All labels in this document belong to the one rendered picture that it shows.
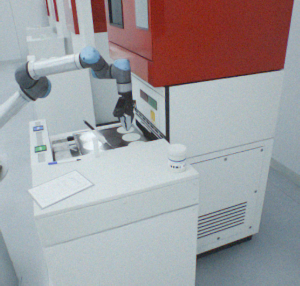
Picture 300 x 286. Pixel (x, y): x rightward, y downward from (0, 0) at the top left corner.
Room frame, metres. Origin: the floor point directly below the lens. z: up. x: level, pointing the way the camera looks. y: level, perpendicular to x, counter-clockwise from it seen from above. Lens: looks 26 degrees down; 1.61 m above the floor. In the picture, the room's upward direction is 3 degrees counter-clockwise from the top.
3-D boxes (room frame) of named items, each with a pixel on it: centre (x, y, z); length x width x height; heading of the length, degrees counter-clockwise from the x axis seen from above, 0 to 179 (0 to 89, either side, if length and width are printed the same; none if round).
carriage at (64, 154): (1.32, 0.44, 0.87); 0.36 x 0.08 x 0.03; 20
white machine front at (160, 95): (1.68, 0.05, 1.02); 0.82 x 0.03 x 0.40; 20
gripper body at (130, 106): (1.43, 0.10, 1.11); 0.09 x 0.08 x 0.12; 161
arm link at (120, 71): (1.43, 0.11, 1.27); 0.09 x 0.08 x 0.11; 71
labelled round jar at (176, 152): (1.02, -0.11, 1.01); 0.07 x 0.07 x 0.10
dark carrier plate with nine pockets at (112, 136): (1.42, 0.19, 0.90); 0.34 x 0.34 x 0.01; 20
